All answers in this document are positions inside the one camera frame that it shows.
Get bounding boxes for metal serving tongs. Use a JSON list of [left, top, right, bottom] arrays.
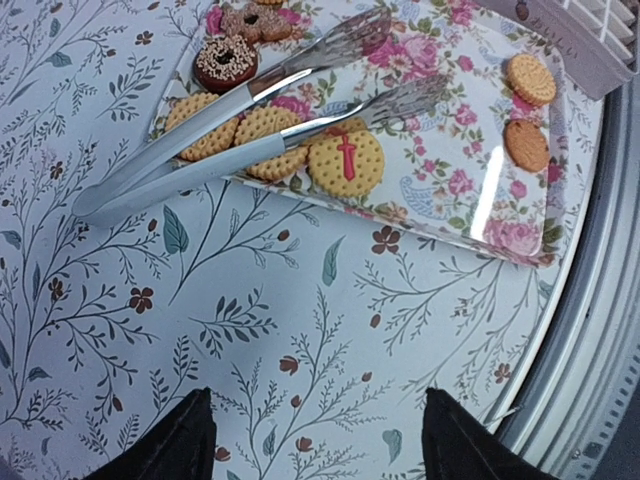
[[72, 7, 448, 227]]

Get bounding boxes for red mark round cookie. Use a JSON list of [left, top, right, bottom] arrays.
[[308, 130, 385, 198]]

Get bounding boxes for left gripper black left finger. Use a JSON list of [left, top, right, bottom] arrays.
[[87, 388, 217, 480]]

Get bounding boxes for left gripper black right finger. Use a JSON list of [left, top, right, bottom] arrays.
[[421, 388, 554, 480]]

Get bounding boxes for chocolate donut cookie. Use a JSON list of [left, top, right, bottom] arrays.
[[193, 35, 259, 95]]

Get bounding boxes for floral cookie tray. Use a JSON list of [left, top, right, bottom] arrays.
[[147, 0, 574, 271]]

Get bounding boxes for metal divided cookie tin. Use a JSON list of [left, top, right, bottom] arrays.
[[478, 0, 639, 100]]

